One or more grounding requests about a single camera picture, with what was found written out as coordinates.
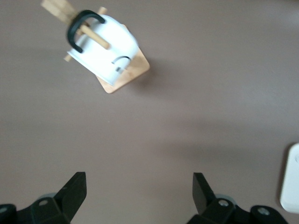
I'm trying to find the cream tray with rabbit print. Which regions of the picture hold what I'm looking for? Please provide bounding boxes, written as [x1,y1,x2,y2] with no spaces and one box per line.
[279,142,299,213]

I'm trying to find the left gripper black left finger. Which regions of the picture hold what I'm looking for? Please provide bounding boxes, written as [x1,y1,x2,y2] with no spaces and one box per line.
[30,172,88,224]

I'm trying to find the wooden mug stand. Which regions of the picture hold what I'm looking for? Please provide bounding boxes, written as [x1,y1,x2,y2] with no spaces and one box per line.
[41,0,150,94]

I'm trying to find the white mug with black handle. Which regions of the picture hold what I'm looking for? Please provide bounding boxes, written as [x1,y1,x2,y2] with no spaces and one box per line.
[66,9,140,86]

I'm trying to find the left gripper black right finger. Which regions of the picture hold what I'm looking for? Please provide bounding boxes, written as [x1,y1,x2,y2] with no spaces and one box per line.
[186,172,236,224]

